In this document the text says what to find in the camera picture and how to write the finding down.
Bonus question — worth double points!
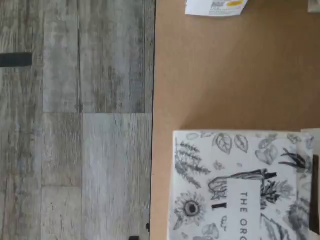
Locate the white box orange strip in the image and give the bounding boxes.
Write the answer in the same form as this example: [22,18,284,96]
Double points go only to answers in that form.
[168,128,315,240]

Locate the wooden shelf board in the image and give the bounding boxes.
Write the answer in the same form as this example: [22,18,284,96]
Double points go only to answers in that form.
[149,0,320,240]

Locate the white label with yellow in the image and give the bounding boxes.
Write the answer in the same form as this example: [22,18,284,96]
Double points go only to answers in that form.
[184,0,249,17]

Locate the white botanical print box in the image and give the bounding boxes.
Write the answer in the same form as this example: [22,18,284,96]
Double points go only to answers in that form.
[299,127,320,240]

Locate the white box yellow print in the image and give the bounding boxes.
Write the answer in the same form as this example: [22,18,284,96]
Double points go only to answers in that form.
[307,0,320,13]

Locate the black flat bar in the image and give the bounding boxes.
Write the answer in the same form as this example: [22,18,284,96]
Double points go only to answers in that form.
[0,52,33,68]

